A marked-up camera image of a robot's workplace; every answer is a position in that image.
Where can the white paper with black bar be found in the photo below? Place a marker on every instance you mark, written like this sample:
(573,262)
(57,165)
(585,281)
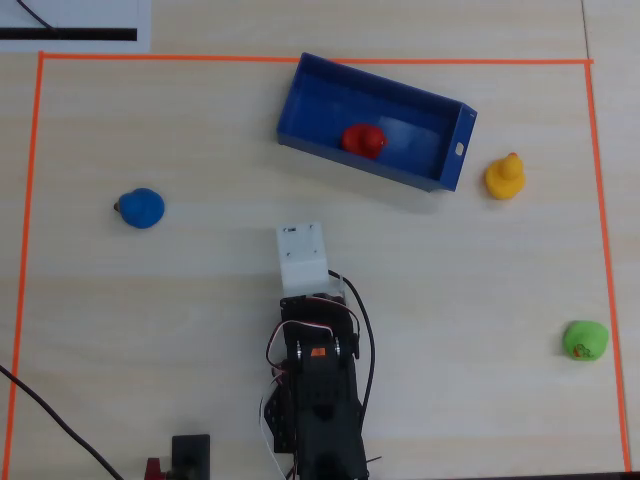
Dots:
(75,15)

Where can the orange tape border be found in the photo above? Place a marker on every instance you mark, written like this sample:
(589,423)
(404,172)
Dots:
(150,57)

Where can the red rubber duck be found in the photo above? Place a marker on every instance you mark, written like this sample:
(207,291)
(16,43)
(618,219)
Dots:
(364,140)

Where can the small black box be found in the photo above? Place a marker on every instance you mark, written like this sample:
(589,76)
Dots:
(191,450)

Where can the blue plastic box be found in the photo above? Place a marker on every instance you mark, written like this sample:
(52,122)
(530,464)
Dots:
(320,105)

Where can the yellow rubber duck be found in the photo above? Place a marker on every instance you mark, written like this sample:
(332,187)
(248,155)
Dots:
(504,180)

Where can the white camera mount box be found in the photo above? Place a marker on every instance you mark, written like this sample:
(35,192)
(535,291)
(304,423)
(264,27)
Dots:
(301,255)

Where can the blue rubber duck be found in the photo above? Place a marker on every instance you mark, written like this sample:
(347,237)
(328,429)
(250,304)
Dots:
(142,207)

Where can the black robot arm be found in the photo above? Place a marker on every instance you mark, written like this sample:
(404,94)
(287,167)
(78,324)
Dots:
(325,400)

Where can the green rubber duck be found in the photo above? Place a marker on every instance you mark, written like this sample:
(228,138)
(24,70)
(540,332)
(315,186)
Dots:
(586,337)

